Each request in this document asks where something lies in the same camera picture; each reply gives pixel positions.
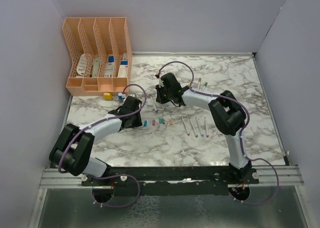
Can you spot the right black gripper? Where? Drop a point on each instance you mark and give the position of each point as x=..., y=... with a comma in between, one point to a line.
x=159, y=88

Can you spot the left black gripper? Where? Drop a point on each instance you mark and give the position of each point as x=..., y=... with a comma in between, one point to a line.
x=138, y=123

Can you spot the cyan marker pen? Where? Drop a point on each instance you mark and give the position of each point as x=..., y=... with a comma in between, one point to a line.
x=154, y=104

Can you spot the peach marker pen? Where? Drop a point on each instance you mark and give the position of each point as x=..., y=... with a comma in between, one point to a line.
x=185, y=126

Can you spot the grey marker pen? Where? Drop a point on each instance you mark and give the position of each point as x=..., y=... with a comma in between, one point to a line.
x=193, y=128

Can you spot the teal marker pen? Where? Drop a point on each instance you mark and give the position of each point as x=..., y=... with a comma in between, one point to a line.
x=199, y=126

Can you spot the magenta marker pen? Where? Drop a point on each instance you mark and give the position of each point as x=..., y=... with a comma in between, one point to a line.
x=206, y=127

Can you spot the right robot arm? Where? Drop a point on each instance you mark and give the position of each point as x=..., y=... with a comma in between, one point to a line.
x=228, y=115

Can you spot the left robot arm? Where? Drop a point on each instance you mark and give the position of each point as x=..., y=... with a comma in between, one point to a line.
x=72, y=150

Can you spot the brown marker pen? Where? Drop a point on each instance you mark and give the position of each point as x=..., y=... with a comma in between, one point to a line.
x=199, y=84

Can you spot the blue round stamp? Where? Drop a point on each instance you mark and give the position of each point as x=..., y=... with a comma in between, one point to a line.
x=121, y=97

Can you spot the yellow rectangular stamp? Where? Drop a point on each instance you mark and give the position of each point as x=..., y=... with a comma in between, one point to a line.
x=108, y=96

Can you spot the white cardboard box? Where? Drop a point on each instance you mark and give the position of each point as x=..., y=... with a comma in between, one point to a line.
x=123, y=69

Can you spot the white paper packet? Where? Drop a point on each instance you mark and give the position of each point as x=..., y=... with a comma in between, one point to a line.
x=109, y=67

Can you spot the small white red box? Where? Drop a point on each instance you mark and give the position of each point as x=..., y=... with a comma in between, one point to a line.
x=125, y=57

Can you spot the peach plastic desk organizer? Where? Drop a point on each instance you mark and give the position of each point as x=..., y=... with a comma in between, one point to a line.
x=97, y=37

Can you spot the grey stapler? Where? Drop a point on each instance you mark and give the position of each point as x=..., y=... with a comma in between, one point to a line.
x=95, y=67

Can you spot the white remote in organizer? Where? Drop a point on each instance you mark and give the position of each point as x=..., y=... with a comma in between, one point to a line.
x=81, y=66

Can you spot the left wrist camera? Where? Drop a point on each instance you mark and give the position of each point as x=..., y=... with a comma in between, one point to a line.
x=128, y=95

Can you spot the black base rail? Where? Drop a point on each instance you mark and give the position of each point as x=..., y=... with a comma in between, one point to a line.
x=172, y=180

